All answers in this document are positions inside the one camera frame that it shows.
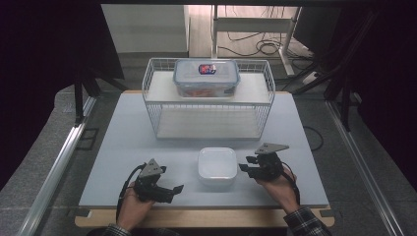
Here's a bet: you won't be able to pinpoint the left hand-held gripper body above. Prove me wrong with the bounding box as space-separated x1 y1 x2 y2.
132 158 175 205

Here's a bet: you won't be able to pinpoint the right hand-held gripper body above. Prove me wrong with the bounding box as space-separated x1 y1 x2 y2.
251 142 290 182

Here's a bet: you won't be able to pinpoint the white square bowl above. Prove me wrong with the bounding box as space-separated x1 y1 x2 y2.
197 147 239 188

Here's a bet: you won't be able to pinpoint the white wire shelf rack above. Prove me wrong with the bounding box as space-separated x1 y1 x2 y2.
141 57 276 142

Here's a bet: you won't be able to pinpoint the clear plastic food container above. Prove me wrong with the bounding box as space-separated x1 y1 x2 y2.
172 58 242 99

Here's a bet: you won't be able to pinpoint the person's left hand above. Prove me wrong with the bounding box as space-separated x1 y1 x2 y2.
116 181 155 232

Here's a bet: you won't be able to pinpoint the person's right hand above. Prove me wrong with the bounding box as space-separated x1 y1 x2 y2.
256 164 301 215

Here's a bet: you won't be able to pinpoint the pale grey table board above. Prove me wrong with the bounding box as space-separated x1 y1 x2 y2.
78 91 329 208

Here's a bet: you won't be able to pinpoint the white power strip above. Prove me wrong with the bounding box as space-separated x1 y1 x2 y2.
300 70 322 87

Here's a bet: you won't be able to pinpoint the black metal stand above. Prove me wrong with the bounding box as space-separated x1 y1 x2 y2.
73 63 130 128
290 9 378 133

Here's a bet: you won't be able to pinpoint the white cabinet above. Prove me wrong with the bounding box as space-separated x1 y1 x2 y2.
100 3 192 59

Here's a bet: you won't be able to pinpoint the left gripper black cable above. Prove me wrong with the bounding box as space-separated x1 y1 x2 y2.
115 162 148 223

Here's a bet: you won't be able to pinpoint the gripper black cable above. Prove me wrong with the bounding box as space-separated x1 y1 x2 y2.
115 162 148 223
279 161 302 207

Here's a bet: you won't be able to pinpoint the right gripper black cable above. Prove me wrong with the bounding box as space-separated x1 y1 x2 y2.
279 161 302 207

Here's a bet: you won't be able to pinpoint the black cable loop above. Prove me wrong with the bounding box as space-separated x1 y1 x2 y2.
302 125 326 152

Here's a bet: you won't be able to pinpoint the aluminium rail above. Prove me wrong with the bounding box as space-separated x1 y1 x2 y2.
324 99 408 236
15 95 98 236

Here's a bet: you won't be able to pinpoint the black floor cables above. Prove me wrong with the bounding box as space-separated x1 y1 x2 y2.
217 5 317 61

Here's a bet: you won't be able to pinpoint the white desk frame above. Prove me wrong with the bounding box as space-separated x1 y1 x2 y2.
209 4 303 78

